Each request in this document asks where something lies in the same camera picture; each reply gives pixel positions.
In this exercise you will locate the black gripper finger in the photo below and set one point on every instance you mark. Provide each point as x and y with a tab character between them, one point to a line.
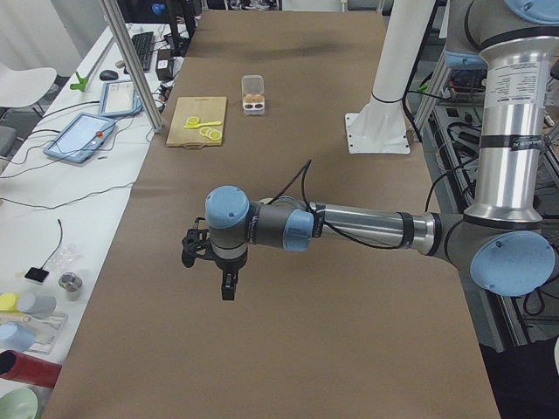
228	286

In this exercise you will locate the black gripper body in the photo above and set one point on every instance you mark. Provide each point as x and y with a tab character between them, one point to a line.
228	265

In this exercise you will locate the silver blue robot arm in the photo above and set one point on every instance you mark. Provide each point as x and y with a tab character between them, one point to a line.
497	239

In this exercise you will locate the brown egg far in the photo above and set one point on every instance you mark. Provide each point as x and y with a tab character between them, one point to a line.
250	98

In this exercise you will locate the clear plastic egg box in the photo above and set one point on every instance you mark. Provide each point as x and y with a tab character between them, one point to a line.
253	84

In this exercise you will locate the lemon slice row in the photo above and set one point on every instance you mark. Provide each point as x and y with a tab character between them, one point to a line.
211	133

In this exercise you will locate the yellow plastic knife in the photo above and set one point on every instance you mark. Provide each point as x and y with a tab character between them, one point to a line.
208	124

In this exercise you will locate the lemon slice stack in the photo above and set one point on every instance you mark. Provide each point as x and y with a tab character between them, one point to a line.
192	122

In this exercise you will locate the bamboo cutting board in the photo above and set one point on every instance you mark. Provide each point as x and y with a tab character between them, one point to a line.
207	109

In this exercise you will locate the silver metal weight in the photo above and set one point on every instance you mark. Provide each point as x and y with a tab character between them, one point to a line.
71	284

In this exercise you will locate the small black square pad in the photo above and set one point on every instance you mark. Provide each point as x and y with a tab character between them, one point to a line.
37	275

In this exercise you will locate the blue teach pendant near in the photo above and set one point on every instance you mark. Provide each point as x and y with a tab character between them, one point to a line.
78	141

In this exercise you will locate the blue teach pendant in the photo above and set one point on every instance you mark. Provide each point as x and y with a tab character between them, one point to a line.
78	141
119	99

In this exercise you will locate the blue teach pendant far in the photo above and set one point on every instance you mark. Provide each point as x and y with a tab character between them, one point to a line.
119	99

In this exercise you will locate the yellow plastic cup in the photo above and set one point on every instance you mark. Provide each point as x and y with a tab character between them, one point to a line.
8	302

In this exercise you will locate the blue plastic cup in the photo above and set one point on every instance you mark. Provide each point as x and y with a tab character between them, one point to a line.
16	337

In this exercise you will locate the black computer mouse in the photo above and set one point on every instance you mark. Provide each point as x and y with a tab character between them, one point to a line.
108	75

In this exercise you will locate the red cylinder bottle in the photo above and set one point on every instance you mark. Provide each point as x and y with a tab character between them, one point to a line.
27	369

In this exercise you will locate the green clamp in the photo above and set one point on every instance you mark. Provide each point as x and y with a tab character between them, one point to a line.
80	84

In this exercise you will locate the black keyboard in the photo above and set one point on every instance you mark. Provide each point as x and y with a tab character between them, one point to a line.
143	44

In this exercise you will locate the green bowl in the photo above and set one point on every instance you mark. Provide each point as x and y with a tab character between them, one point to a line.
22	403

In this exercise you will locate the white chair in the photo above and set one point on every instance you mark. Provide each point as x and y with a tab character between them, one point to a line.
23	88

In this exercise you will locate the white pedestal column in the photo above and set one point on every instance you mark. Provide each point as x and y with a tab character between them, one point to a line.
380	126

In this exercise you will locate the aluminium frame post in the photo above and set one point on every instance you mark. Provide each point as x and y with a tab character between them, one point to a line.
119	30

